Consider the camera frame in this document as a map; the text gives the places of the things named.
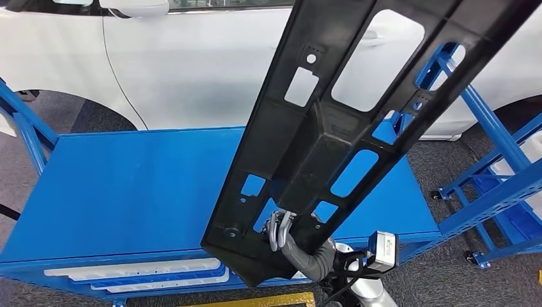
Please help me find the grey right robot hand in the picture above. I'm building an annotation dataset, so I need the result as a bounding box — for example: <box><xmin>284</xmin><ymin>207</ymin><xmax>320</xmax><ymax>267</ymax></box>
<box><xmin>265</xmin><ymin>209</ymin><xmax>319</xmax><ymax>281</ymax></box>

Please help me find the black plastic frame part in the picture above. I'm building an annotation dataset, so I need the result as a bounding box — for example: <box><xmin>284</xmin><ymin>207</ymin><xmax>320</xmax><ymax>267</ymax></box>
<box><xmin>200</xmin><ymin>0</ymin><xmax>542</xmax><ymax>288</ymax></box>

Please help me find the blue metal shelf rack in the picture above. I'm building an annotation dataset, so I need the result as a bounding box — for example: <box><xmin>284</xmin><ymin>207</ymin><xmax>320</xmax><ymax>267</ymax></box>
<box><xmin>0</xmin><ymin>41</ymin><xmax>542</xmax><ymax>307</ymax></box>

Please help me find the translucent white plastic bin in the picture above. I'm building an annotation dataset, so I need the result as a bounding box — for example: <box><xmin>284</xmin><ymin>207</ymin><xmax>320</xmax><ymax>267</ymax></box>
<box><xmin>43</xmin><ymin>257</ymin><xmax>222</xmax><ymax>282</ymax></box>

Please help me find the white car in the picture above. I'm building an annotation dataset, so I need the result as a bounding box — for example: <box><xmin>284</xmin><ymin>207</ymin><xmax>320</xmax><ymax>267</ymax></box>
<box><xmin>0</xmin><ymin>0</ymin><xmax>542</xmax><ymax>142</ymax></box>

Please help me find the blue metal rack with casters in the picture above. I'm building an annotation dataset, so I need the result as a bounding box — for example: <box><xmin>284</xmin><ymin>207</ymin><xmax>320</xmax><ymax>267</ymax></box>
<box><xmin>430</xmin><ymin>112</ymin><xmax>542</xmax><ymax>270</ymax></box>

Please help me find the white car side mirror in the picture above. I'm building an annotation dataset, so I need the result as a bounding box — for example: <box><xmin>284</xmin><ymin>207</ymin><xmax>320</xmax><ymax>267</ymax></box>
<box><xmin>98</xmin><ymin>0</ymin><xmax>170</xmax><ymax>19</ymax></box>

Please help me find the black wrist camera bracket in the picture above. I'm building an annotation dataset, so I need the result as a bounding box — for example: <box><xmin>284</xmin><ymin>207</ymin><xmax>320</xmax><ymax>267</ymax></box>
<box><xmin>332</xmin><ymin>251</ymin><xmax>384</xmax><ymax>293</ymax></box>

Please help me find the black cable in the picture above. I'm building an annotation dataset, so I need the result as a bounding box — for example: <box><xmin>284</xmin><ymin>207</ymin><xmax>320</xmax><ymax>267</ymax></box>
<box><xmin>328</xmin><ymin>277</ymin><xmax>360</xmax><ymax>307</ymax></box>

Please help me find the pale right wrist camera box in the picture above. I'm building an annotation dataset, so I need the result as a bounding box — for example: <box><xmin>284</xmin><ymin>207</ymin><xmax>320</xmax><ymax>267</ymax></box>
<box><xmin>367</xmin><ymin>230</ymin><xmax>399</xmax><ymax>273</ymax></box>

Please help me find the white car door handle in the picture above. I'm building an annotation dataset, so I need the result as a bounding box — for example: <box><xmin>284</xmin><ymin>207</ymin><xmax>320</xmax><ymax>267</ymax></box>
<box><xmin>360</xmin><ymin>30</ymin><xmax>387</xmax><ymax>47</ymax></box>

